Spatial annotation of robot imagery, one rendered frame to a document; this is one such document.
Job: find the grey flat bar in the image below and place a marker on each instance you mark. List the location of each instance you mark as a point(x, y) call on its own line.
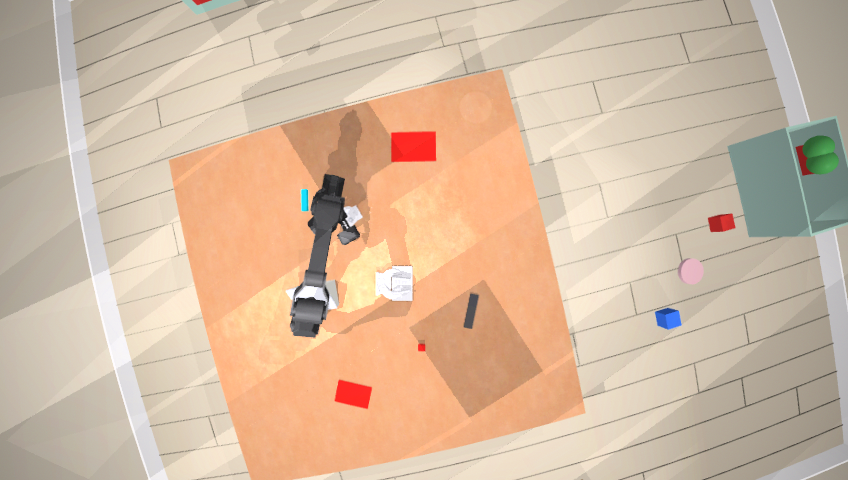
point(472, 307)

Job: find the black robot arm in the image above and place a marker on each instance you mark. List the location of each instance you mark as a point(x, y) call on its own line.
point(327, 208)

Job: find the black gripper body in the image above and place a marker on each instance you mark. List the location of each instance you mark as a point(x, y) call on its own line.
point(348, 235)

